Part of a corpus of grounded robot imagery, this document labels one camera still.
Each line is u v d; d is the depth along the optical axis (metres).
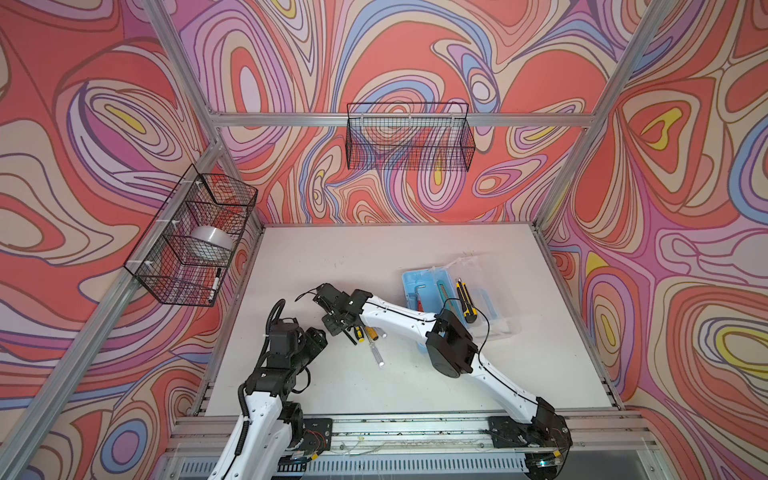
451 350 0.61
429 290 0.98
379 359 0.86
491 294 1.01
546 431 0.63
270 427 0.53
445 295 0.90
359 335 0.88
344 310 0.71
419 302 0.96
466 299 0.88
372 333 0.90
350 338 0.90
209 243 0.70
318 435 0.72
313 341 0.74
